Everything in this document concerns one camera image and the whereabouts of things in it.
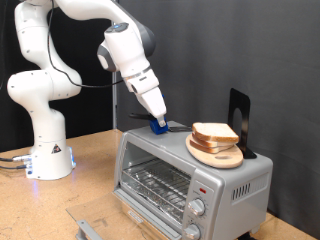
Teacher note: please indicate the round wooden cutting board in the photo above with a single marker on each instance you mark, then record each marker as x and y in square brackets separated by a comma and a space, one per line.
[216, 160]

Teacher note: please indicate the black metal bookend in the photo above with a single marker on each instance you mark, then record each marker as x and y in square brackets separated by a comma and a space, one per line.
[245, 103]

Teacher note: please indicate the silver toaster oven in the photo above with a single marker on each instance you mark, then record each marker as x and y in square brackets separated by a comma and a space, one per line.
[233, 173]

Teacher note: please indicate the spatula with blue grip block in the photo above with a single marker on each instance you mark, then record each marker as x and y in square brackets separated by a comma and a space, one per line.
[156, 128]

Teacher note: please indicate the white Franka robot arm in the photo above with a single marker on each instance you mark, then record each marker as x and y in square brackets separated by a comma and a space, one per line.
[36, 90]

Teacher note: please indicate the white bread slice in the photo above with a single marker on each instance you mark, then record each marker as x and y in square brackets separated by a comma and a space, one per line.
[203, 149]
[215, 131]
[203, 142]

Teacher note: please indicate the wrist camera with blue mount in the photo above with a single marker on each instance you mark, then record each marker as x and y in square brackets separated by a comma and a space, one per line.
[163, 100]

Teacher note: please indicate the metal pole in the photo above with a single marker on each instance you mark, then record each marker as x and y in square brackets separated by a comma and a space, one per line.
[115, 106]

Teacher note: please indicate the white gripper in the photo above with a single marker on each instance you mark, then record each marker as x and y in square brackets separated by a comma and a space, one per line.
[153, 101]

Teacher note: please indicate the dark grey backdrop curtain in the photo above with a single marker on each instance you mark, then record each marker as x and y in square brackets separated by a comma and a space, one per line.
[200, 50]

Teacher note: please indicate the silver oven knob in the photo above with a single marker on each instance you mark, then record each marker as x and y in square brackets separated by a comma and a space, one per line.
[196, 207]
[192, 232]

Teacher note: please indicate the black backdrop curtain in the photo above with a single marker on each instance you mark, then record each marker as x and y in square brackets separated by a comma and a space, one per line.
[13, 133]

